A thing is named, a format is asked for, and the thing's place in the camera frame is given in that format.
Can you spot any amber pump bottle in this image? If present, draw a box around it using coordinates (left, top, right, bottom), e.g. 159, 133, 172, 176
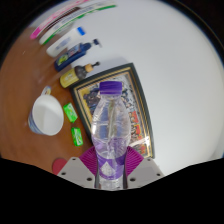
59, 61, 101, 89

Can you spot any white blue tall tube box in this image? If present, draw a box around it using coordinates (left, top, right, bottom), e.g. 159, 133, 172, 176
38, 3, 118, 46

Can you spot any framed group picture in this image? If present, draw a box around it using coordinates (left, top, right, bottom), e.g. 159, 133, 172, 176
69, 62, 156, 160

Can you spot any white blue-capped bottle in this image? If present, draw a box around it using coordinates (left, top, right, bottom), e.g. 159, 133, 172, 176
45, 26, 87, 58

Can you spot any flat round red coaster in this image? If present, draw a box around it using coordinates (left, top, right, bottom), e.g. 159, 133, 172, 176
51, 157, 69, 176

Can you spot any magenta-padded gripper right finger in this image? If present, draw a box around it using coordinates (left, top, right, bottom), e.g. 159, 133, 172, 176
123, 145, 165, 190

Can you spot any blue patterned white mug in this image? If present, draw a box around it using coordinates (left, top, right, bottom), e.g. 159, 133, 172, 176
27, 85, 65, 137

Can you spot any dark blue pump bottle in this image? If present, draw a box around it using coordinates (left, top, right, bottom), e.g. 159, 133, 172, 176
53, 38, 103, 73

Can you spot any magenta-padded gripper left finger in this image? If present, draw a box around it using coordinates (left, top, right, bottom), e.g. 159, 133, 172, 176
56, 146, 100, 190

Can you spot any green packet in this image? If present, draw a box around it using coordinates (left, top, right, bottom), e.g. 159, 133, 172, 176
70, 126, 84, 147
62, 102, 79, 124

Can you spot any pink tall tube box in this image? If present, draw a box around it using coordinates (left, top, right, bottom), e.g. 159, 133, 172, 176
29, 0, 91, 40

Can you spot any clear purple-capped water bottle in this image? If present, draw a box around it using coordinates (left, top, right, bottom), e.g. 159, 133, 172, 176
90, 80, 132, 191

